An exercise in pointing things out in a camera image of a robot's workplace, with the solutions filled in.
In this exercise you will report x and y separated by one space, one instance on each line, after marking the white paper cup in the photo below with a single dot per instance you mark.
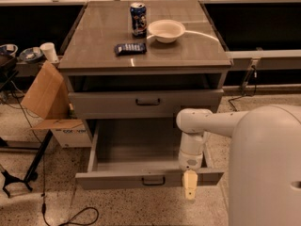
48 49

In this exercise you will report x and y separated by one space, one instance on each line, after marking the blue soda can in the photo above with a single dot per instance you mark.
138 13

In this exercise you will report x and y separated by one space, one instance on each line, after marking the grey top drawer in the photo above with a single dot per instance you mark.
142 104

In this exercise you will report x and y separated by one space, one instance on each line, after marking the blue bowl far left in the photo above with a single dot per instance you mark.
9 49

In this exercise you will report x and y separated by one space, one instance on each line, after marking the black stand leg left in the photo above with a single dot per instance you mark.
31 174

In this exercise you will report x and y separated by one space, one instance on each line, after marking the grey drawer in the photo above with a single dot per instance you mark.
133 153
142 104

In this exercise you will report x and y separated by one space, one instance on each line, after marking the blue bowl near cup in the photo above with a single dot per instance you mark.
31 55

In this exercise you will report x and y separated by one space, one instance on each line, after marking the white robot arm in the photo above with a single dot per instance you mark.
264 166

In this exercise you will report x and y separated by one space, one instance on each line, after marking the grey drawer cabinet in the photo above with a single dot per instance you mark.
113 75

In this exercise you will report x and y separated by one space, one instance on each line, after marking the dark blue snack bag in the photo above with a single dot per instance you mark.
126 49

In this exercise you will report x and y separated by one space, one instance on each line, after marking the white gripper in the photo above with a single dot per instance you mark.
191 161

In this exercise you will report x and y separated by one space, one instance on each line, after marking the white paper bowl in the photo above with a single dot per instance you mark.
166 31

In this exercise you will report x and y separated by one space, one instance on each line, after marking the brown cardboard box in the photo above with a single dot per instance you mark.
47 97

